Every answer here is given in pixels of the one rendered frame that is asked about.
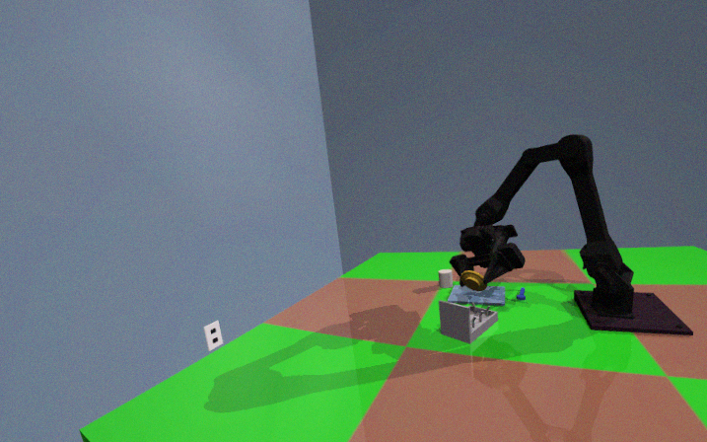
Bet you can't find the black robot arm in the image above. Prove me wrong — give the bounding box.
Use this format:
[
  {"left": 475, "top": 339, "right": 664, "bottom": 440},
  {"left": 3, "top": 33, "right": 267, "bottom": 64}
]
[{"left": 460, "top": 134, "right": 635, "bottom": 319}]

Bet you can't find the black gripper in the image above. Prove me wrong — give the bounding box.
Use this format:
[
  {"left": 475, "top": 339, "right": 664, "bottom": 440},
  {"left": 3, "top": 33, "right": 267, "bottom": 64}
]
[{"left": 450, "top": 237, "right": 526, "bottom": 284}]

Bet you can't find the light blue square mat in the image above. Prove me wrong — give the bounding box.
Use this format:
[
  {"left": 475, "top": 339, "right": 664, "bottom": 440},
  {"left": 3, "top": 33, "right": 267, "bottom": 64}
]
[{"left": 448, "top": 285, "right": 506, "bottom": 306}]

